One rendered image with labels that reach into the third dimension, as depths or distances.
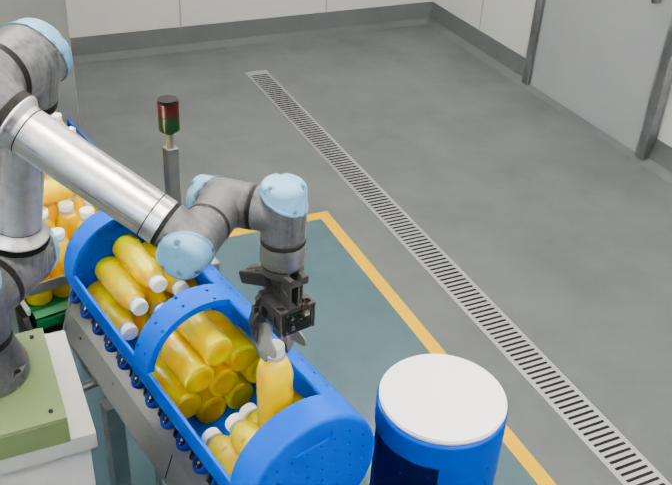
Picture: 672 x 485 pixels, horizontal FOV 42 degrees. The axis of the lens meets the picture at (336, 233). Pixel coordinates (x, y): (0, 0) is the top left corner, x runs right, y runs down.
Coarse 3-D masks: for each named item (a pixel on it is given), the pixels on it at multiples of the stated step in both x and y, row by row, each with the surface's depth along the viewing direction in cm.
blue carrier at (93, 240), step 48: (96, 240) 211; (144, 240) 220; (192, 288) 183; (144, 336) 179; (144, 384) 183; (192, 432) 165; (288, 432) 151; (336, 432) 156; (240, 480) 152; (288, 480) 154; (336, 480) 164
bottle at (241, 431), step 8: (232, 424) 167; (240, 424) 165; (248, 424) 165; (256, 424) 166; (232, 432) 165; (240, 432) 164; (248, 432) 163; (232, 440) 165; (240, 440) 163; (248, 440) 162; (240, 448) 162
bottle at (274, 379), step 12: (276, 360) 156; (288, 360) 158; (264, 372) 156; (276, 372) 156; (288, 372) 157; (264, 384) 157; (276, 384) 156; (288, 384) 158; (264, 396) 158; (276, 396) 158; (288, 396) 159; (264, 408) 160; (276, 408) 159; (264, 420) 161
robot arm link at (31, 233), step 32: (0, 32) 133; (32, 32) 135; (32, 64) 132; (64, 64) 140; (0, 160) 146; (0, 192) 149; (32, 192) 150; (0, 224) 153; (32, 224) 155; (0, 256) 155; (32, 256) 157; (32, 288) 161
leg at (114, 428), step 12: (108, 408) 236; (108, 420) 238; (120, 420) 240; (108, 432) 240; (120, 432) 242; (108, 444) 244; (120, 444) 245; (108, 456) 249; (120, 456) 247; (120, 468) 249; (120, 480) 251
